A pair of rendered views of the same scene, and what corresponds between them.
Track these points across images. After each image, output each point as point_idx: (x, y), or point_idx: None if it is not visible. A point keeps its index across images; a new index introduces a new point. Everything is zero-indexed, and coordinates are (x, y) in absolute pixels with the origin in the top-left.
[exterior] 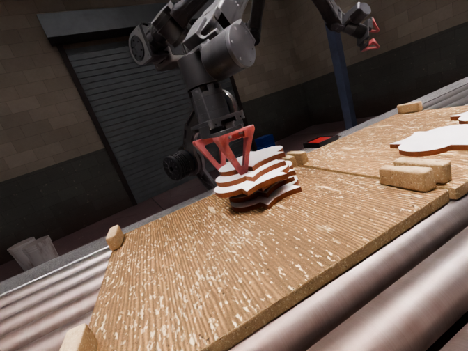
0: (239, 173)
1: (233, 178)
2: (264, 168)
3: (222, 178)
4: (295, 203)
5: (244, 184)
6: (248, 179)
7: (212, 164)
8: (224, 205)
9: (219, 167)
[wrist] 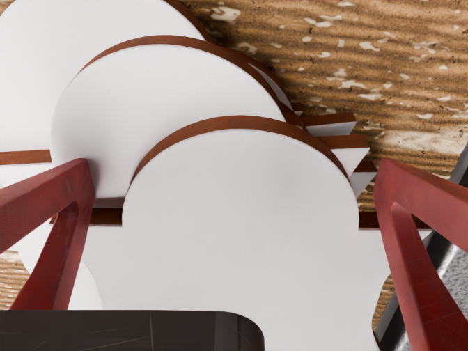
0: (71, 160)
1: (77, 117)
2: (44, 239)
3: (180, 92)
4: None
5: (23, 117)
6: (33, 154)
7: (424, 171)
8: (266, 17)
9: (386, 181)
